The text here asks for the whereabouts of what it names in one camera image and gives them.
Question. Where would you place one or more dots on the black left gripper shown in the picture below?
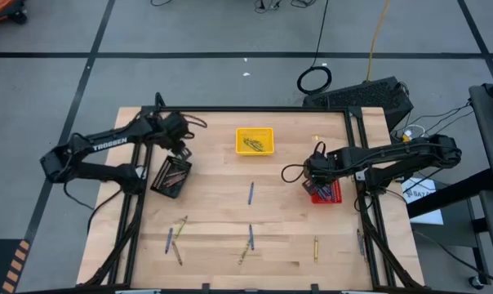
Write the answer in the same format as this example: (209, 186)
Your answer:
(175, 126)

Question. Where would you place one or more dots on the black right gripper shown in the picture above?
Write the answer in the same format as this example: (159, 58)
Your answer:
(322, 167)

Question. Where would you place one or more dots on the red plastic basket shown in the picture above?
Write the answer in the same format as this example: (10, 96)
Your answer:
(338, 199)

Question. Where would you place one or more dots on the black plastic basket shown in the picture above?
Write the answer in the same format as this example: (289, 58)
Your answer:
(171, 192)

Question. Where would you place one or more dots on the yellow-green crayon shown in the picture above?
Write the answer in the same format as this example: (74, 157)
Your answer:
(181, 227)
(258, 148)
(243, 252)

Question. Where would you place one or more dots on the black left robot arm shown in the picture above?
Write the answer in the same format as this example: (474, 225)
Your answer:
(87, 147)

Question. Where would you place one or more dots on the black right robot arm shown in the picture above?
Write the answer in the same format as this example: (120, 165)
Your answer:
(393, 157)

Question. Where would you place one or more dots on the yellow plastic basket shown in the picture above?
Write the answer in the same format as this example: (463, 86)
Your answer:
(267, 134)

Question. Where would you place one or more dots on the black perforated computer tower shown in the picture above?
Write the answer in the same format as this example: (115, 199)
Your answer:
(361, 96)

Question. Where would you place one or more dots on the white paper sign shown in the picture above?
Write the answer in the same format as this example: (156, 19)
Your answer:
(418, 191)

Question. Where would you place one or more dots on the black metal beam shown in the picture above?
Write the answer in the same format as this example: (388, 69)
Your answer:
(450, 196)

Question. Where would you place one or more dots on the grey cart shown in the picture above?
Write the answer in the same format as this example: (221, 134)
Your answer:
(491, 134)

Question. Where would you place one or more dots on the orange object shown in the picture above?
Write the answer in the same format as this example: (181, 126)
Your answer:
(1, 8)

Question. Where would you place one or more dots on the black orange striped floor mat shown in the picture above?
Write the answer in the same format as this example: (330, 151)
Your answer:
(1, 265)

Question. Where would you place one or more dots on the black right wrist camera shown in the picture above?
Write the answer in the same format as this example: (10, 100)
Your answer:
(309, 187)

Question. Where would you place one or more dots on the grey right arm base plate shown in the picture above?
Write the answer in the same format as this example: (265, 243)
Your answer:
(360, 175)

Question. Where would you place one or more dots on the grey left arm base plate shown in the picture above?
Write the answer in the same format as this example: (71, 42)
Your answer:
(140, 171)

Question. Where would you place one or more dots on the black metal table frame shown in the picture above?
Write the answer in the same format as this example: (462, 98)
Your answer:
(250, 109)

